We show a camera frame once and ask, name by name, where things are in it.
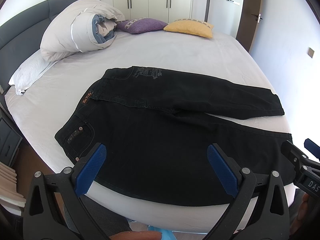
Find black denim pants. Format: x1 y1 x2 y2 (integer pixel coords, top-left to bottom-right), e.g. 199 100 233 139
55 66 295 206

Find right hand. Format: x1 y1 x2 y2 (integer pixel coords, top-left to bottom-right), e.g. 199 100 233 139
294 194 310 228

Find left hand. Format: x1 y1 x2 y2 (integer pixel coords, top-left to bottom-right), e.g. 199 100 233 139
109 231 162 240

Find dark bedside table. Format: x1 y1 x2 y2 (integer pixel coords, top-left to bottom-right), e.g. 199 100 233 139
0 116 23 167

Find white pillow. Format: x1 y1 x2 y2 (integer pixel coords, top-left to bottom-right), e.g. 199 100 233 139
9 50 58 96

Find brown door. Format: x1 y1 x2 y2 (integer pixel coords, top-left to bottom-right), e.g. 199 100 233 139
236 0 263 53

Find yellow cushion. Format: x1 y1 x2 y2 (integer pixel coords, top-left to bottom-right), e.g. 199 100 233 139
163 18 214 38

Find rolled grey white duvet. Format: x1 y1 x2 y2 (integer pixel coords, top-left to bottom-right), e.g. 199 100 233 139
40 0 125 62

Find dark grey headboard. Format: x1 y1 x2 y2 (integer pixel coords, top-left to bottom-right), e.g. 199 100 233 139
0 0 101 111

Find purple cushion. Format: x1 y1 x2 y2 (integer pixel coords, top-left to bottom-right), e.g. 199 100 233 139
117 18 168 34

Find wall switch plate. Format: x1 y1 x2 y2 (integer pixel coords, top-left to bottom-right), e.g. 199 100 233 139
308 48 315 58

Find silver door handle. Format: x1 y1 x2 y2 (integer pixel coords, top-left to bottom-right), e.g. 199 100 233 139
252 14 263 23

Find white wall panel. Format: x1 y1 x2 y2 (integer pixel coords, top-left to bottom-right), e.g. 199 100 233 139
226 0 240 6

